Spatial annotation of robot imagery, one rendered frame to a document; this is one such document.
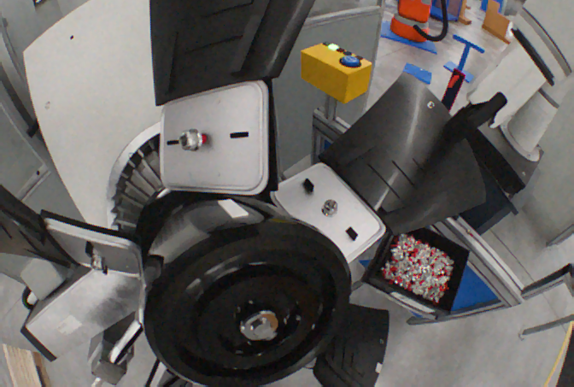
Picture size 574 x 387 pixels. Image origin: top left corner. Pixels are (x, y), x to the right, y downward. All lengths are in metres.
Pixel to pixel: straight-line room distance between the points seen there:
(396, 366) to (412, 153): 1.34
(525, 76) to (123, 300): 0.48
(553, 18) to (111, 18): 0.55
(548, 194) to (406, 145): 2.13
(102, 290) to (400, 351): 1.40
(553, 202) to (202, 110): 2.39
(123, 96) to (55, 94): 0.13
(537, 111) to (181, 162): 0.75
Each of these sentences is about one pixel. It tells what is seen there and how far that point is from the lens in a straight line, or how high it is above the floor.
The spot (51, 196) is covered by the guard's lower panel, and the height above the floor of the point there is 0.88.
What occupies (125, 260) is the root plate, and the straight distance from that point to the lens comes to 0.17.
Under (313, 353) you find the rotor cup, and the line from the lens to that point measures 0.17.
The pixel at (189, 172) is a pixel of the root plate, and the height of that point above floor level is 1.23.
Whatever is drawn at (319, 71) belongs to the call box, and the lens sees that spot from 0.62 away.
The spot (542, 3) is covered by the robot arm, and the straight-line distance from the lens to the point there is 0.27.
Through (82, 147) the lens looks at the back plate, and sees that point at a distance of 0.40.
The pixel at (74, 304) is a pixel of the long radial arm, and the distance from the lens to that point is 0.35.
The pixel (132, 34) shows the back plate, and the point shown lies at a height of 1.27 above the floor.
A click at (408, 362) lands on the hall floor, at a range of 1.53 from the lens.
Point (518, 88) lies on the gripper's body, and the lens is 0.26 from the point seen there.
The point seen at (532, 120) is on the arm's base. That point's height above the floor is 1.11.
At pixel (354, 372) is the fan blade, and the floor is 1.03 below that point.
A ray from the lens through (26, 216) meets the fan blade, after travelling 0.15.
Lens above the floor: 1.35
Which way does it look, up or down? 54 degrees down
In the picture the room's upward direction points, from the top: 4 degrees counter-clockwise
